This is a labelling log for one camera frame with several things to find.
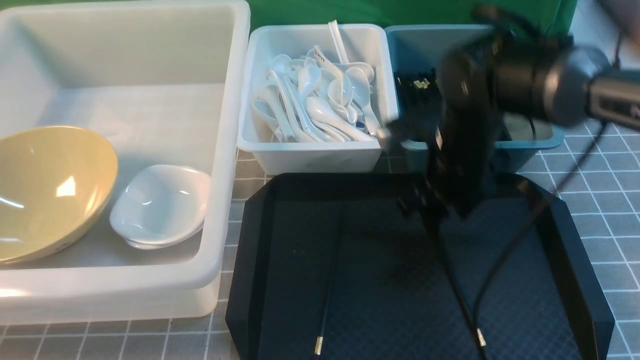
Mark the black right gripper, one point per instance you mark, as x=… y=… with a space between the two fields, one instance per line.
x=460 y=131

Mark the black chopstick gold band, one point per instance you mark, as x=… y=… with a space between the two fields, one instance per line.
x=318 y=348
x=432 y=226

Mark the white square dish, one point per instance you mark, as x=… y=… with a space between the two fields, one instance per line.
x=139 y=238
x=164 y=199

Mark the yellow noodle bowl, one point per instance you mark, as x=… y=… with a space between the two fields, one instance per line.
x=55 y=182

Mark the white ceramic soup spoon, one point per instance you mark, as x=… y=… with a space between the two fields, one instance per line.
x=349 y=92

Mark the pile of black chopsticks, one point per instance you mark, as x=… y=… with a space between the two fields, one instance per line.
x=415 y=82

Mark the blue plastic chopstick bin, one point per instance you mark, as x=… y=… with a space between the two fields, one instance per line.
x=415 y=50

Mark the grey grid table mat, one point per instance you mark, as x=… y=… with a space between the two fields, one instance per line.
x=603 y=199

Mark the green cloth backdrop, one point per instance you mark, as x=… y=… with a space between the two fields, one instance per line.
x=552 y=16

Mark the white plastic spoon bin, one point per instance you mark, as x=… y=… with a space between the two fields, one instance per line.
x=364 y=42

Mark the pile of white spoons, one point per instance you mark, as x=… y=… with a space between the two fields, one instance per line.
x=295 y=107

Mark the black serving tray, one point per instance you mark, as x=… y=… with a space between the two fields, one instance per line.
x=391 y=299

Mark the large white plastic tub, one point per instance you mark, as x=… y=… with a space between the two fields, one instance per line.
x=162 y=81

